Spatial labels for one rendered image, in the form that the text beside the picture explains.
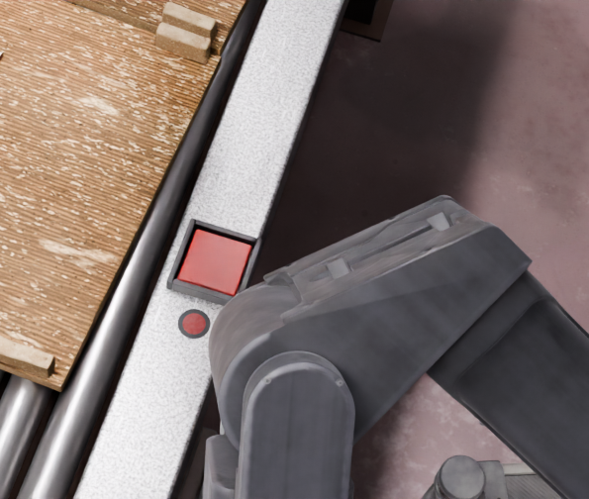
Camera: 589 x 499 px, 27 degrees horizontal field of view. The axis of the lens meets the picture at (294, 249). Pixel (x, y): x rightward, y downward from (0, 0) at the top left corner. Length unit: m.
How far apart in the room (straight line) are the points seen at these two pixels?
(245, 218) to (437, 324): 0.82
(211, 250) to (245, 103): 0.19
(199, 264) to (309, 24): 0.33
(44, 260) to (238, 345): 0.78
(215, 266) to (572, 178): 1.36
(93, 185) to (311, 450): 0.84
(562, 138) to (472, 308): 2.08
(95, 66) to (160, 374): 0.35
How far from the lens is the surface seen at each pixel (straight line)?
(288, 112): 1.35
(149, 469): 1.17
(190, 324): 1.22
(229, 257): 1.24
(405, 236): 0.50
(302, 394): 0.45
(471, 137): 2.48
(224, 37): 1.37
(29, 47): 1.37
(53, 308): 1.21
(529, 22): 2.68
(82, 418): 1.19
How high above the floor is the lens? 2.03
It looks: 62 degrees down
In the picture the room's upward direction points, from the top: 12 degrees clockwise
